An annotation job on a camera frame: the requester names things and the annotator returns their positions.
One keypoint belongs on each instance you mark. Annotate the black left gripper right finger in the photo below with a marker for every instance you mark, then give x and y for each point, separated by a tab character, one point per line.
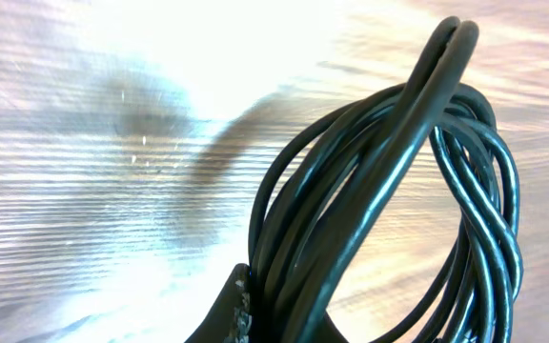
328	332

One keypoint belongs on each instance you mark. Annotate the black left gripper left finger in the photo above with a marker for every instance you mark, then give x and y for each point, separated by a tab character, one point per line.
229	319

